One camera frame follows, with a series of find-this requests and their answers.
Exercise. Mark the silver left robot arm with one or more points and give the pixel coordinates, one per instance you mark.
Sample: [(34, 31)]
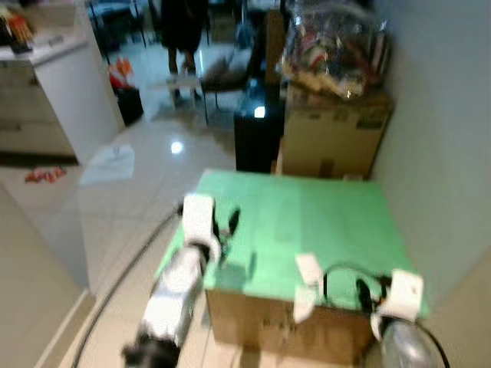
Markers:
[(180, 284)]

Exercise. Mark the tall printed cardboard box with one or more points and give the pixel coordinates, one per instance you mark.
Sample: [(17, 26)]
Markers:
[(330, 138)]

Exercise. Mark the green table cover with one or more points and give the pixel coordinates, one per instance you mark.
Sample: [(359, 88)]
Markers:
[(307, 215)]

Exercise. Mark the white plastic bag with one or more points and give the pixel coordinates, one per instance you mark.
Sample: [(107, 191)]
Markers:
[(110, 165)]

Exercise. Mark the colourful packets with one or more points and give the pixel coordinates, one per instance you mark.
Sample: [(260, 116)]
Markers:
[(14, 31)]

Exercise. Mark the small red item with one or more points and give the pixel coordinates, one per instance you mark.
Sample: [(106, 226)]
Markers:
[(44, 175)]

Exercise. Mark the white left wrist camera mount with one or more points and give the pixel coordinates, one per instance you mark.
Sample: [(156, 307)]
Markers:
[(198, 218)]

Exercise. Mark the white counter cabinet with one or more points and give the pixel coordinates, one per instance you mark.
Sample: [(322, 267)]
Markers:
[(69, 92)]

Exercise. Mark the low brown cardboard box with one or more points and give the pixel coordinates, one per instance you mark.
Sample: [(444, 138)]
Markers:
[(261, 326)]

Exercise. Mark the small black bin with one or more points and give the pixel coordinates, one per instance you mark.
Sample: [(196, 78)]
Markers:
[(130, 106)]

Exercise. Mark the person in black clothes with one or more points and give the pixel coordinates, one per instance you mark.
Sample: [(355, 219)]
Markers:
[(182, 31)]

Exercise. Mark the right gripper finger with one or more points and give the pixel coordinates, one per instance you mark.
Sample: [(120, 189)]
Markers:
[(310, 269), (305, 304)]

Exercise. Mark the clear bag of snacks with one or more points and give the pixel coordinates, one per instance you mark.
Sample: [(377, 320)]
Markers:
[(334, 50)]

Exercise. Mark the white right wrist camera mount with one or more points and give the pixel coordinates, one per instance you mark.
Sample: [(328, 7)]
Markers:
[(403, 295)]

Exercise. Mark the orange and white bag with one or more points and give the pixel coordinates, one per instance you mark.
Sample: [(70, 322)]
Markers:
[(120, 73)]

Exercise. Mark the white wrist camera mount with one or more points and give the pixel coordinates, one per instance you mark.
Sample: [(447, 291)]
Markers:
[(198, 218), (403, 295)]

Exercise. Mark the dark chair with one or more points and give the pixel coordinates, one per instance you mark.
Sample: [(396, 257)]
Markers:
[(226, 77)]

